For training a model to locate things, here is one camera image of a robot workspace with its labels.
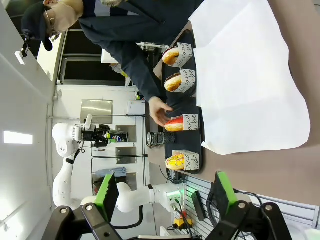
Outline small black serving tray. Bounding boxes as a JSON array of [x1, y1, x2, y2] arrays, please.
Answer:
[[161, 29, 198, 108]]

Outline purple sprinkled chocolate donut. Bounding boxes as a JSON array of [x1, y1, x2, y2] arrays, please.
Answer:
[[161, 47, 181, 66]]

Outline red glazed donut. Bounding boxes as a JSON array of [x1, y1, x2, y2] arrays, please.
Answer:
[[164, 117, 185, 133]]

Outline eyeglasses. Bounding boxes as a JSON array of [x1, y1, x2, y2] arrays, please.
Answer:
[[43, 6, 61, 42]]

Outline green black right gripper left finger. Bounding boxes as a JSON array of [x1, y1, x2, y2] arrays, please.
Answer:
[[48, 171, 124, 240]]

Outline beige face mask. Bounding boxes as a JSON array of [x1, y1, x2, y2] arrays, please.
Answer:
[[51, 0, 85, 35]]

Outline black control box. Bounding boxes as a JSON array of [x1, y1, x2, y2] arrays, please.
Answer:
[[191, 191, 208, 222]]

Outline chocolate glazed donut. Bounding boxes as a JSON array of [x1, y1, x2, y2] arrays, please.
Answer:
[[164, 72, 183, 93]]

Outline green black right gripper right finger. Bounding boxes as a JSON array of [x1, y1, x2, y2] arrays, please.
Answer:
[[204, 170, 294, 240]]

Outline black cable bundle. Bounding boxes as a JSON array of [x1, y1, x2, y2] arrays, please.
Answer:
[[206, 188, 227, 227]]

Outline person in dark blazer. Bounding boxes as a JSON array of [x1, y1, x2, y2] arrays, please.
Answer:
[[21, 0, 210, 103]]

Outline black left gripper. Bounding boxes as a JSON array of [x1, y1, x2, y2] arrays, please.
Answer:
[[81, 123, 111, 149]]

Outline person's right forearm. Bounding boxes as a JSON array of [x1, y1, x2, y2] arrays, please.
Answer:
[[117, 49, 165, 103]]

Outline large white paper sheet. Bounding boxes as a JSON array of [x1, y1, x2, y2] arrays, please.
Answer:
[[187, 0, 311, 156]]

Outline person's right hand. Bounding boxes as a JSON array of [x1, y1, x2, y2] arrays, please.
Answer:
[[148, 96, 175, 127]]

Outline dark baseball cap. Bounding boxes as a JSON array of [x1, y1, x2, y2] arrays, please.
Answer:
[[21, 1, 54, 52]]

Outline yellow glazed donut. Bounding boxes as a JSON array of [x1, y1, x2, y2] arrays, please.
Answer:
[[164, 153, 186, 171]]

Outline yellow emergency stop button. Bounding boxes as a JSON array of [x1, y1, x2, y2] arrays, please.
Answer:
[[172, 217, 193, 231]]

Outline large black serving tray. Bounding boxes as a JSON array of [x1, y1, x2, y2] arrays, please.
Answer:
[[163, 106, 206, 175]]

